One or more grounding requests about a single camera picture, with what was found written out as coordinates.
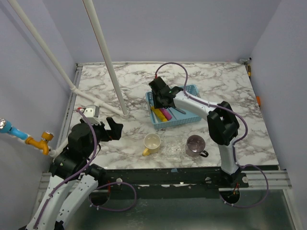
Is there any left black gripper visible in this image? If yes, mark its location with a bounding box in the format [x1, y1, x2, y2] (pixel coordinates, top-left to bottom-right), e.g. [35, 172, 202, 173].
[81, 116, 123, 158]

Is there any yellow toothpaste tube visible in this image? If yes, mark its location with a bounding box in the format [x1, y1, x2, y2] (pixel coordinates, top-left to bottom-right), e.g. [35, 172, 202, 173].
[151, 106, 168, 122]

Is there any blue plastic basket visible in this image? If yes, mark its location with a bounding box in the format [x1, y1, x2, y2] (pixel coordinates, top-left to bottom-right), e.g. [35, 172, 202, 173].
[145, 91, 201, 129]

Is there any yellow mug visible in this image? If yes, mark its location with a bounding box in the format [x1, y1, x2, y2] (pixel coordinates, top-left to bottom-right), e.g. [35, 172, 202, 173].
[142, 133, 161, 156]

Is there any purple mug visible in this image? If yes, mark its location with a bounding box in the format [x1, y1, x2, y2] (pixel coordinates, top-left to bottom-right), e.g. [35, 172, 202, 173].
[186, 135, 209, 158]

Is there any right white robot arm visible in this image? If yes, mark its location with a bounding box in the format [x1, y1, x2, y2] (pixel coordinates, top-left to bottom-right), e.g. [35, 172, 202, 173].
[149, 77, 240, 188]

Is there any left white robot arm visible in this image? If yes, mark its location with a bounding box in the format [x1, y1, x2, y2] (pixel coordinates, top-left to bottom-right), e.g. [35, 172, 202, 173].
[23, 117, 123, 230]

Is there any light blue toothbrush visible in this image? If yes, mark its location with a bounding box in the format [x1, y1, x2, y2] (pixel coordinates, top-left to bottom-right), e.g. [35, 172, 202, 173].
[168, 108, 177, 120]

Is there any yellow tool at corner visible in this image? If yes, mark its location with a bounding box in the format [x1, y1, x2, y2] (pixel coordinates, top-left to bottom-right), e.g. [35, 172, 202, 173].
[247, 64, 251, 78]

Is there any toy faucet blue orange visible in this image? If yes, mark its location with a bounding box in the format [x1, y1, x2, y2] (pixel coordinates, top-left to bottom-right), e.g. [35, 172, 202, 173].
[0, 118, 54, 155]

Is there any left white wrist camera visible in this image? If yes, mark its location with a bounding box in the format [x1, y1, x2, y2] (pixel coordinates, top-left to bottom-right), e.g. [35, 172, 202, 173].
[78, 105, 100, 125]

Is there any white pvc pipe frame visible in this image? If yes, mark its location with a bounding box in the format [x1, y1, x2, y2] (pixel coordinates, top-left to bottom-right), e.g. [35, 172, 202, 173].
[7, 0, 130, 119]

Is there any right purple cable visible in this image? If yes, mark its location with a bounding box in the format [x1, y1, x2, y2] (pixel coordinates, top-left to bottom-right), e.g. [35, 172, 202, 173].
[154, 62, 271, 208]

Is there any black mounting rail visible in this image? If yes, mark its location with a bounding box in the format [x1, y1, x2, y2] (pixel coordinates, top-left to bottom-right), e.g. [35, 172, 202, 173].
[89, 167, 248, 204]

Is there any orange clamp on wall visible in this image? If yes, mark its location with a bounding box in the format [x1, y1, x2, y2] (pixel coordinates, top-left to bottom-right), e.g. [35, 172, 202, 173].
[256, 96, 261, 106]

